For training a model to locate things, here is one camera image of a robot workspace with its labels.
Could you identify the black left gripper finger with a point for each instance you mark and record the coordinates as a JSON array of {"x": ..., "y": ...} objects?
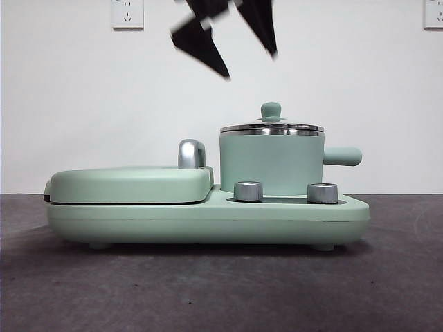
[
  {"x": 199, "y": 39},
  {"x": 261, "y": 20}
]

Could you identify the glass pot lid green knob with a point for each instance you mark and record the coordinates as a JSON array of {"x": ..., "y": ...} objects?
[{"x": 272, "y": 111}]

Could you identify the silver control knob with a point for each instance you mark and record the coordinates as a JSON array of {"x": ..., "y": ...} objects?
[
  {"x": 248, "y": 191},
  {"x": 322, "y": 193}
]

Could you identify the mint green griddle cover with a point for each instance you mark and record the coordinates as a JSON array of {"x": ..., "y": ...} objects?
[{"x": 121, "y": 183}]

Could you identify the mint green breakfast machine base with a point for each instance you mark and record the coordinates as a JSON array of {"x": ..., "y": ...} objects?
[{"x": 294, "y": 221}]

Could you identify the white wall socket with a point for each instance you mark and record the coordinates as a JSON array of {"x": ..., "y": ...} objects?
[
  {"x": 434, "y": 14},
  {"x": 127, "y": 15}
]

